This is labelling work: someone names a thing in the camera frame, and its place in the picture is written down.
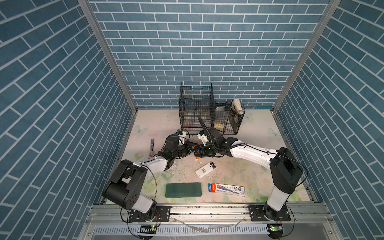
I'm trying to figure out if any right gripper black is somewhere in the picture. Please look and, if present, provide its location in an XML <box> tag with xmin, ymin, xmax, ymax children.
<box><xmin>192</xmin><ymin>143</ymin><xmax>218</xmax><ymax>157</ymax></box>

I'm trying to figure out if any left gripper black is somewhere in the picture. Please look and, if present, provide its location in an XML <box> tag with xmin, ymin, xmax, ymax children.
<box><xmin>171</xmin><ymin>141</ymin><xmax>199</xmax><ymax>159</ymax></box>

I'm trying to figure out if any white remote control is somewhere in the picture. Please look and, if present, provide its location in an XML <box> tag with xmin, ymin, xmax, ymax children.
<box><xmin>195</xmin><ymin>162</ymin><xmax>217</xmax><ymax>179</ymax></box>

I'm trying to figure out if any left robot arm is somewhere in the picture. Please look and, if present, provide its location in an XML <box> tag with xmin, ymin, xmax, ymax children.
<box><xmin>102</xmin><ymin>135</ymin><xmax>198</xmax><ymax>219</ymax></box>

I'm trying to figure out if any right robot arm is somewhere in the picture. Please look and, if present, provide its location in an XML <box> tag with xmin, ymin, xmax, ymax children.
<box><xmin>194</xmin><ymin>128</ymin><xmax>304</xmax><ymax>213</ymax></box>

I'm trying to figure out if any yellow item in basket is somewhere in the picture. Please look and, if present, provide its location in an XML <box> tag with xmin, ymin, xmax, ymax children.
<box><xmin>214</xmin><ymin>122</ymin><xmax>225</xmax><ymax>132</ymax></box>

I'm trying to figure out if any dark green rectangular case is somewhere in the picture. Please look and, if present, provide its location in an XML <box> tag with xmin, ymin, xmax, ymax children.
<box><xmin>165</xmin><ymin>183</ymin><xmax>202</xmax><ymax>199</ymax></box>

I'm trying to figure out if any white block in basket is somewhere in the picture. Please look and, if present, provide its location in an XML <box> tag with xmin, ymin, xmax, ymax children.
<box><xmin>233</xmin><ymin>99</ymin><xmax>244</xmax><ymax>115</ymax></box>

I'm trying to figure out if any toothpaste box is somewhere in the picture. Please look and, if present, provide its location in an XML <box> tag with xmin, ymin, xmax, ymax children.
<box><xmin>208</xmin><ymin>183</ymin><xmax>245</xmax><ymax>197</ymax></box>

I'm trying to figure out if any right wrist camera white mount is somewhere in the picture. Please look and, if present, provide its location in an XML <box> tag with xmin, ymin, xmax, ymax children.
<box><xmin>197</xmin><ymin>134</ymin><xmax>209</xmax><ymax>146</ymax></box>

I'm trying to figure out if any pink handled scraper tool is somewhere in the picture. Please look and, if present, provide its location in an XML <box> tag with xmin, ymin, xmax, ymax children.
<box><xmin>149</xmin><ymin>139</ymin><xmax>155</xmax><ymax>159</ymax></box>

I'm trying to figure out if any black corrugated cable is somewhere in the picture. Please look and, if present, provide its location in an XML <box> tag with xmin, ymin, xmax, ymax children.
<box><xmin>197</xmin><ymin>115</ymin><xmax>211</xmax><ymax>139</ymax></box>

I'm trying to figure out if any black wire mesh basket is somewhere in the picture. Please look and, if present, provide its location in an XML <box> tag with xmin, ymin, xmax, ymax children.
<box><xmin>179</xmin><ymin>85</ymin><xmax>246</xmax><ymax>135</ymax></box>

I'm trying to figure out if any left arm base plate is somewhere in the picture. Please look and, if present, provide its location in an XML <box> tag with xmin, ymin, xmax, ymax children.
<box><xmin>128</xmin><ymin>206</ymin><xmax>171</xmax><ymax>223</ymax></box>

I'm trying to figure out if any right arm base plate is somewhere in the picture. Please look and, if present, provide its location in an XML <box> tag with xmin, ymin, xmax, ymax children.
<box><xmin>248</xmin><ymin>203</ymin><xmax>291</xmax><ymax>222</ymax></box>

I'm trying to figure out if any aluminium front rail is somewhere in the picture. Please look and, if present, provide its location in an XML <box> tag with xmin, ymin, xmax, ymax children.
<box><xmin>85</xmin><ymin>203</ymin><xmax>335</xmax><ymax>226</ymax></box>

